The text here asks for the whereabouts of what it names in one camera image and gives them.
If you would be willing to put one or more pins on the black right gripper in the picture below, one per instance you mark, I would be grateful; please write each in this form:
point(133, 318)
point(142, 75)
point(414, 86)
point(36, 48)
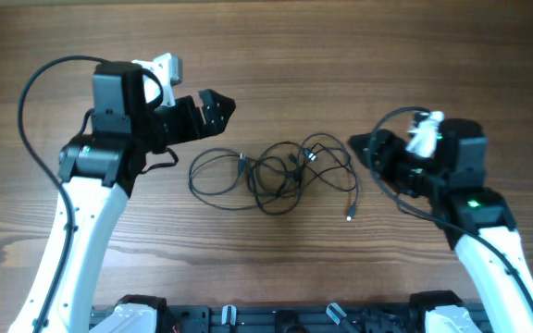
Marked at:
point(388, 160)

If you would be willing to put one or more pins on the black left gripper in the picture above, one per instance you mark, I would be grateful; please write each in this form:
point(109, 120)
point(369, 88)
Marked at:
point(191, 128)

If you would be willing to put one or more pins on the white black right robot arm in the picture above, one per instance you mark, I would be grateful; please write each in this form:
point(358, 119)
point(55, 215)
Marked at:
point(448, 189)

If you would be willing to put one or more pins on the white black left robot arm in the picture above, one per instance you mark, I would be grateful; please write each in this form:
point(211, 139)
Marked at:
point(133, 115)

